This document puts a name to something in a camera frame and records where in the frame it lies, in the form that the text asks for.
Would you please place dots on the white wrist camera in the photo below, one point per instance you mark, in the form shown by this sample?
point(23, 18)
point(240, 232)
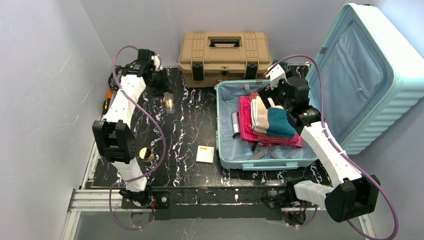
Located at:
point(157, 62)
point(275, 74)

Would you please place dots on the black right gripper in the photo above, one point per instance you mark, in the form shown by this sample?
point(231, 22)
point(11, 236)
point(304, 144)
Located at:
point(276, 91)

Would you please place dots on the rust red cloth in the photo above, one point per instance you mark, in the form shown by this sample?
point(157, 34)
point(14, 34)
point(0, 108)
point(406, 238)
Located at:
point(262, 134)

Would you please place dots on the pink camouflage pants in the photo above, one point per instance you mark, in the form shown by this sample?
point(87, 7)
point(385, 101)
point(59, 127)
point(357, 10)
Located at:
point(295, 143)

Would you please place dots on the clear gold perfume bottle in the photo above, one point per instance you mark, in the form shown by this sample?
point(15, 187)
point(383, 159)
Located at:
point(169, 102)

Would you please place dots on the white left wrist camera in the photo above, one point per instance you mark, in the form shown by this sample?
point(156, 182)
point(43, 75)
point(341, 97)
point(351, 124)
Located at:
point(157, 62)

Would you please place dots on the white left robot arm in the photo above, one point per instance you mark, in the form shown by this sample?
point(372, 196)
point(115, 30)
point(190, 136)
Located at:
point(113, 135)

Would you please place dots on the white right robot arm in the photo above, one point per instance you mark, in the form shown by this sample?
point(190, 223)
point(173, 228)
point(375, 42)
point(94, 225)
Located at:
point(352, 194)

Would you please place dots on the magenta shorts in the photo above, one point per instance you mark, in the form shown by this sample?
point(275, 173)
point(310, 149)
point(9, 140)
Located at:
point(244, 116)

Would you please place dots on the light blue open suitcase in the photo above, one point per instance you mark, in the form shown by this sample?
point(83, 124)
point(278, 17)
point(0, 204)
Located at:
point(364, 81)

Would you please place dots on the gold round compact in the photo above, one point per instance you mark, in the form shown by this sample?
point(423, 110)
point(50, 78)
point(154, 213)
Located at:
point(146, 154)

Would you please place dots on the orange handled screwdriver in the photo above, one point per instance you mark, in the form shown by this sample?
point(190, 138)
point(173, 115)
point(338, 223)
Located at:
point(106, 104)

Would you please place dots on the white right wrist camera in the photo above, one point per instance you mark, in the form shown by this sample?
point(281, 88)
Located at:
point(275, 74)

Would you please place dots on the white lavender tube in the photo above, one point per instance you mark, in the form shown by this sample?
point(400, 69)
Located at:
point(235, 123)

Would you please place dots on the white square packet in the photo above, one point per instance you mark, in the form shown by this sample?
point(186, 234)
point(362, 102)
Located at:
point(205, 154)

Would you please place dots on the teal and beige towel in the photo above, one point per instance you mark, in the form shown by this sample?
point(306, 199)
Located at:
point(272, 121)

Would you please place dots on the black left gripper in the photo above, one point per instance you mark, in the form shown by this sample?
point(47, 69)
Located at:
point(160, 81)

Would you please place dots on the tan plastic toolbox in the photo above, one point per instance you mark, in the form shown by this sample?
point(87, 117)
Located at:
point(208, 58)

